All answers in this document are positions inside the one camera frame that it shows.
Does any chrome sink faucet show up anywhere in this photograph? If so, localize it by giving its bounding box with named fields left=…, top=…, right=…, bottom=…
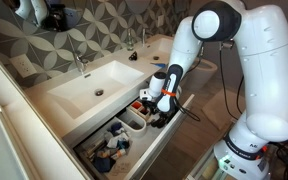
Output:
left=141, top=27, right=154, bottom=48
left=73, top=49, right=90, bottom=76

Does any beige bath mat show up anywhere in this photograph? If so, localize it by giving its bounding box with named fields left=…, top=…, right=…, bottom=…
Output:
left=202, top=88, right=244, bottom=132

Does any dark blue pouch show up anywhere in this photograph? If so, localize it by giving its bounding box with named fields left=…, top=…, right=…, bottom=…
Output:
left=93, top=156, right=117, bottom=174

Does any white vanity drawer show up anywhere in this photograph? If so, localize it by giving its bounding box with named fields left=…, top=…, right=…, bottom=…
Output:
left=72, top=87, right=196, bottom=180

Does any red and white small item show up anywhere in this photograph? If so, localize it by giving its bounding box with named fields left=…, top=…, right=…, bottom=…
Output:
left=129, top=100, right=145, bottom=113

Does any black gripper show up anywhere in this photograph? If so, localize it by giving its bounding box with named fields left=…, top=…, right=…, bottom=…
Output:
left=143, top=99, right=161, bottom=119

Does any small blue item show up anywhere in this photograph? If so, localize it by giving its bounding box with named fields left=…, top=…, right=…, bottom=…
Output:
left=150, top=62, right=168, bottom=69

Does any white cloth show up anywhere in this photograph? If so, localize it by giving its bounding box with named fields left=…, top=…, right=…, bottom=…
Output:
left=105, top=132, right=131, bottom=149

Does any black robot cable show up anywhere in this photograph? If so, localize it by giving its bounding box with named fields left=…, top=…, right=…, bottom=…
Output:
left=173, top=41, right=246, bottom=123

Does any white double vanity cabinet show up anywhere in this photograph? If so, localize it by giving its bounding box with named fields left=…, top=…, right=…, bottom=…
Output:
left=25, top=33, right=197, bottom=149

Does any teal small item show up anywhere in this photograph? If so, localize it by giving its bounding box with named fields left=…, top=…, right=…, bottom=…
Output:
left=117, top=140, right=131, bottom=150

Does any blue cloth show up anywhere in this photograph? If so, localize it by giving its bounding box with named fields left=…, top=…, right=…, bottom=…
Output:
left=109, top=122, right=124, bottom=135

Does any orange velcro strap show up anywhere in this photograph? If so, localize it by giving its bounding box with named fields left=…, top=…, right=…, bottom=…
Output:
left=160, top=88, right=178, bottom=98

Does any black tool bundle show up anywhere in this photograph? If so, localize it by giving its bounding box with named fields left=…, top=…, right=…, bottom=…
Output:
left=150, top=111, right=180, bottom=130

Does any blue and black drawer clutter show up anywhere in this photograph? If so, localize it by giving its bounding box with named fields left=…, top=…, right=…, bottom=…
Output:
left=73, top=115, right=133, bottom=175

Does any white orange tube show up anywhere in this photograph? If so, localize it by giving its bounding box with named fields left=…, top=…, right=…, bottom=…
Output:
left=110, top=148, right=128, bottom=161

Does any round wall mirror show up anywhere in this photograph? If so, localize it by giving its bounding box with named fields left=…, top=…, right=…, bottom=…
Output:
left=0, top=0, right=87, bottom=33
left=123, top=0, right=152, bottom=6

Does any white curved organizer bin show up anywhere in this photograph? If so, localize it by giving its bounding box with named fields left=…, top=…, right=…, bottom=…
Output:
left=117, top=109, right=148, bottom=138

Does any chrome toilet paper holder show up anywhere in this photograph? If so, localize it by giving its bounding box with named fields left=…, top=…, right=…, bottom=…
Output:
left=218, top=39, right=236, bottom=51

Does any white rectangular sink basin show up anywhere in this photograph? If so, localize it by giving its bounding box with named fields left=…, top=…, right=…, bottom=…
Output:
left=47, top=59, right=146, bottom=120
left=146, top=37, right=177, bottom=56

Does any white toilet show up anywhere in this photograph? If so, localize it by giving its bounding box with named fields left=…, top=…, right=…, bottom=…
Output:
left=182, top=57, right=219, bottom=91

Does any white wall outlet plate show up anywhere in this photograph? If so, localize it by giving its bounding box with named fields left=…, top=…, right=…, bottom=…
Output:
left=156, top=13, right=166, bottom=28
left=9, top=54, right=38, bottom=79

